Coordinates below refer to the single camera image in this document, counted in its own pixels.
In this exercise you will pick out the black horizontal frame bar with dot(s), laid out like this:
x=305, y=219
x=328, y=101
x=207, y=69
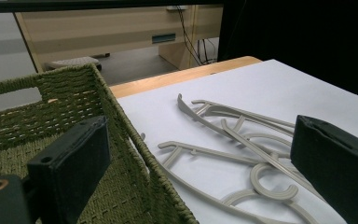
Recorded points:
x=90, y=5

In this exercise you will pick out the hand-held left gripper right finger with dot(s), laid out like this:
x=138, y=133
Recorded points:
x=338, y=168

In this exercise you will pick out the grey plastic clothes hanger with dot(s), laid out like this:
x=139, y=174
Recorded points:
x=245, y=112
x=199, y=151
x=195, y=115

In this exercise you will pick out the beige wooden desk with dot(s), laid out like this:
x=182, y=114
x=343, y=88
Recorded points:
x=105, y=31

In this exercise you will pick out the white table mat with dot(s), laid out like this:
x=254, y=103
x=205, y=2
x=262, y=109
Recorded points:
x=261, y=90

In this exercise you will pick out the green woven basket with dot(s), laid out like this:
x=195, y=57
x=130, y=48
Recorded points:
x=127, y=174

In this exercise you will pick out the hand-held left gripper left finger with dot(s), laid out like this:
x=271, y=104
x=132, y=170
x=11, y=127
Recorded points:
x=71, y=161

